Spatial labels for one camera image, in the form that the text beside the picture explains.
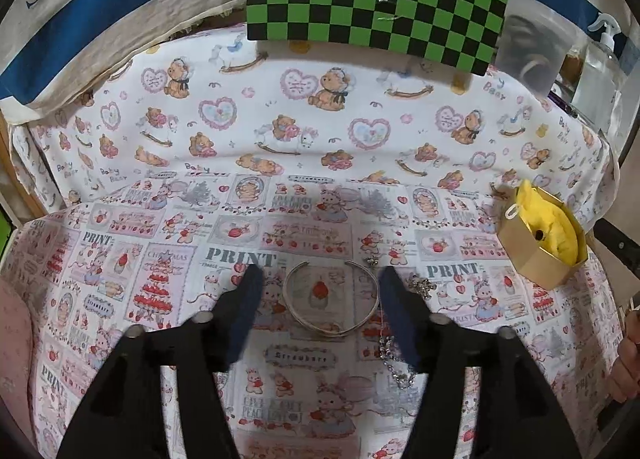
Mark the silver rhinestone chain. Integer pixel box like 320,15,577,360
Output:
364,255,435,390

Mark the strawberry print cloth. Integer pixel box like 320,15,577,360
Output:
1,172,623,458

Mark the right hand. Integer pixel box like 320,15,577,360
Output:
608,311,640,404

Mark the silver bangle bracelet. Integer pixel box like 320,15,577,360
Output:
282,258,381,339

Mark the baby bear print cloth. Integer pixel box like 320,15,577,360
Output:
9,26,620,227

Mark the gold hexagonal jewelry box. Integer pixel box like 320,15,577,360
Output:
498,187,588,290

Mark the yellow cloth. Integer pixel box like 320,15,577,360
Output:
515,180,579,266

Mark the clear pump bottle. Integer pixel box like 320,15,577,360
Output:
572,13,624,133

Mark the frosted plastic container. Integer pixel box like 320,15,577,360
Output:
494,0,586,98

